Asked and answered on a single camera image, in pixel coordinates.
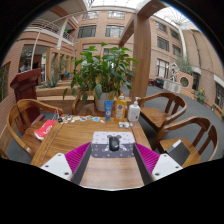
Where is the red bag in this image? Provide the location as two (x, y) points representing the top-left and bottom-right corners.
(33, 119), (58, 141)

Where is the white pump bottle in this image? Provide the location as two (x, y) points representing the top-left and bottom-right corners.
(127, 96), (142, 123)

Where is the white sculpture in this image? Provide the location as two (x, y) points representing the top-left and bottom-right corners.
(169, 62), (181, 83)

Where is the wooden pillar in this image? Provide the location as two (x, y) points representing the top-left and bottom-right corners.
(128, 14), (153, 101)

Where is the yellow dish soap bottle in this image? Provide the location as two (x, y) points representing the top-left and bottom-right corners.
(114, 93), (128, 122)

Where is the clear bag with white items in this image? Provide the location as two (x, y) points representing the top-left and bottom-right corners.
(118, 121), (134, 129)

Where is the yellow flowering potted plant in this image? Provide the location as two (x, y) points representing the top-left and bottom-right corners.
(195, 88), (207, 104)

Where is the wooden armchair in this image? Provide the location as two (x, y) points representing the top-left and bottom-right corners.
(71, 91), (101, 117)
(151, 116), (220, 169)
(137, 92), (188, 139)
(0, 98), (64, 159)

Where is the blue squeeze tube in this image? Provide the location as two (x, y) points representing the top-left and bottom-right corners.
(103, 100), (114, 122)

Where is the grey white printed mouse pad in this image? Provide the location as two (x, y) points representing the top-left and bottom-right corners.
(90, 130), (137, 159)

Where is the dark red wooden lectern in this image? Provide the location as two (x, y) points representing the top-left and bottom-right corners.
(9, 68), (43, 126)

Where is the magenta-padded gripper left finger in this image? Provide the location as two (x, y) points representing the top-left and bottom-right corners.
(39, 142), (93, 186)

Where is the large green potted plant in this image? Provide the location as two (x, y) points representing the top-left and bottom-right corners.
(62, 41), (140, 113)

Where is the black computer mouse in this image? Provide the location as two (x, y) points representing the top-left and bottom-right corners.
(108, 135), (121, 152)

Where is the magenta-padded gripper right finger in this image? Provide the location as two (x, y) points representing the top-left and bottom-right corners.
(132, 142), (184, 186)

